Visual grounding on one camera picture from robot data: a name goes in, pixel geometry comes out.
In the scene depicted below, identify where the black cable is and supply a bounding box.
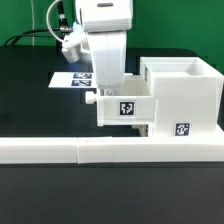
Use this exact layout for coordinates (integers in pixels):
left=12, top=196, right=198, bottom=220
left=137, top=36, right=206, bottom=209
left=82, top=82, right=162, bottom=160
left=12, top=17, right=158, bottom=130
left=2, top=0, right=74, bottom=47

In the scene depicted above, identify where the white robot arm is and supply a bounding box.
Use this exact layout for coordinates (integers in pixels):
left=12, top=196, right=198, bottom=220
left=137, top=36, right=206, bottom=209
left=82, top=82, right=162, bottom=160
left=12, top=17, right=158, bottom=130
left=76, top=0, right=133, bottom=89

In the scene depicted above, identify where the white drawer tray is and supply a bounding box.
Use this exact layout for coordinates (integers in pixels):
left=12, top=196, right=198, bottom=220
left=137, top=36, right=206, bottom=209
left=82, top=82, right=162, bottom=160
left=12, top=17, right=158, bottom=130
left=85, top=73, right=156, bottom=126
left=132, top=124, right=154, bottom=137

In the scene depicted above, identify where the white camera cable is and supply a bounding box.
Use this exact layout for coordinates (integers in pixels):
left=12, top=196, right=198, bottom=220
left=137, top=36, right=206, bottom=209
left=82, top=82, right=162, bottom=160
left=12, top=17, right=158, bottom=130
left=45, top=0, right=68, bottom=44

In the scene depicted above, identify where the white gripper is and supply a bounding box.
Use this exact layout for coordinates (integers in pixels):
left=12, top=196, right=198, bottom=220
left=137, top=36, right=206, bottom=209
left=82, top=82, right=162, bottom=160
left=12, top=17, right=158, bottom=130
left=88, top=31, right=127, bottom=89

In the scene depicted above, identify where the white foam border front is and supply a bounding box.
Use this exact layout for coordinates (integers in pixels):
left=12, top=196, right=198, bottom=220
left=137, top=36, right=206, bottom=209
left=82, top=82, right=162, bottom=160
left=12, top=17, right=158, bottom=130
left=0, top=135, right=224, bottom=164

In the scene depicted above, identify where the white marker tag plate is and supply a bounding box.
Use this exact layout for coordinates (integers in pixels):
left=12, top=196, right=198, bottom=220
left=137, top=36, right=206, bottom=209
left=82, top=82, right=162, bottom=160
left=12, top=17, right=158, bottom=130
left=48, top=72, right=96, bottom=88

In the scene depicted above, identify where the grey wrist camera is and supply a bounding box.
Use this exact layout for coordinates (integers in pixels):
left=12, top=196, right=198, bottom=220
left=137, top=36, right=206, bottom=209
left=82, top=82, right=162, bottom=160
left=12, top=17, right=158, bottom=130
left=62, top=22, right=91, bottom=63

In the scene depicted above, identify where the white front drawer tray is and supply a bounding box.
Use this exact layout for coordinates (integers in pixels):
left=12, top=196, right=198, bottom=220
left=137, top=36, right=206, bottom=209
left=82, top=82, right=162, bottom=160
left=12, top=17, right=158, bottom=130
left=132, top=124, right=154, bottom=137

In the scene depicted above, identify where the white drawer cabinet box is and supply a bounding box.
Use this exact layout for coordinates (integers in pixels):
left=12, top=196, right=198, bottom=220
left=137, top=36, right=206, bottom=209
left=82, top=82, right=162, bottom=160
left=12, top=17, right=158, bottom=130
left=140, top=57, right=224, bottom=137

